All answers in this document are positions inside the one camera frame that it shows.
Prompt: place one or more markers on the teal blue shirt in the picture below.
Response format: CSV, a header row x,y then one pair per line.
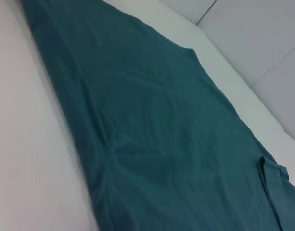
x,y
149,120

